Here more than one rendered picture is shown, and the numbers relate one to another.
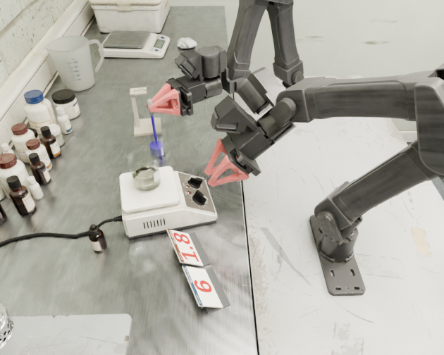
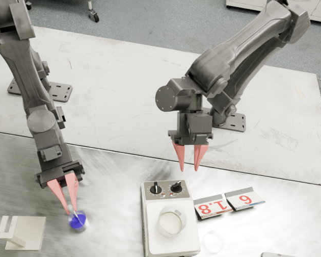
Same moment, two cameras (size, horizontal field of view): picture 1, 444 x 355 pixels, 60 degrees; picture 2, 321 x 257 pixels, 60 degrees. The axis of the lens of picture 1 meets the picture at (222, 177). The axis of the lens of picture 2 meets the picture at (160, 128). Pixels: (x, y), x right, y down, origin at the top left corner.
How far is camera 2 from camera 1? 76 cm
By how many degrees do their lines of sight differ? 56
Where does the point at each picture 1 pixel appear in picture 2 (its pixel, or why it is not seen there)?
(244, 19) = (28, 65)
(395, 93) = (278, 25)
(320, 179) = (150, 103)
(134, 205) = (194, 239)
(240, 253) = (213, 172)
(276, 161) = (122, 124)
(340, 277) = (235, 122)
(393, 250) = not seen: hidden behind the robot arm
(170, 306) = (252, 224)
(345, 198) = (239, 92)
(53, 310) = not seen: outside the picture
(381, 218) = not seen: hidden behind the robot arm
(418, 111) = (296, 25)
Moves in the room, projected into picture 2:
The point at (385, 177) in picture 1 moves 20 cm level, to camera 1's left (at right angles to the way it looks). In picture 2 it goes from (260, 65) to (263, 127)
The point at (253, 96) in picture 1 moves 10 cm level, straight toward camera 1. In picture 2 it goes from (184, 101) to (229, 112)
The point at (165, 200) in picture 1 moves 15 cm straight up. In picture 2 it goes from (191, 211) to (206, 191)
